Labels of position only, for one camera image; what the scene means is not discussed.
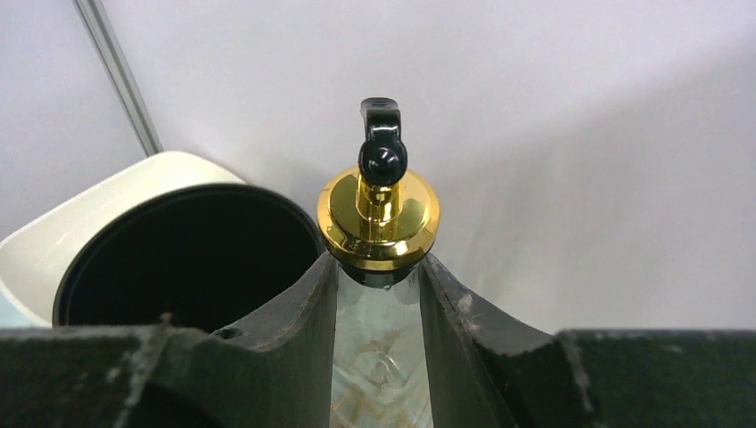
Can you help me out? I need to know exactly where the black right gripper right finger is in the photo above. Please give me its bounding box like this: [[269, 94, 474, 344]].
[[419, 256, 755, 427]]

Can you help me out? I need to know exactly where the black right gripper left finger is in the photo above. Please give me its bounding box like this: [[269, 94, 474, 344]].
[[1, 255, 337, 427]]

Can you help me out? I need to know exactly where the clear glass oil bottle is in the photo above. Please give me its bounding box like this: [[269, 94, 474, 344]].
[[316, 97, 440, 427]]

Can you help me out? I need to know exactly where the black plastic bucket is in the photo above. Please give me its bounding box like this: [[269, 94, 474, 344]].
[[52, 183, 324, 333]]

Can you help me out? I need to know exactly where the white rectangular basin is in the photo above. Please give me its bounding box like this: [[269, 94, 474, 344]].
[[1, 152, 243, 327]]

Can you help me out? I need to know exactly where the left aluminium frame post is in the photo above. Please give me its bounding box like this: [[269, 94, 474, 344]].
[[73, 0, 164, 157]]

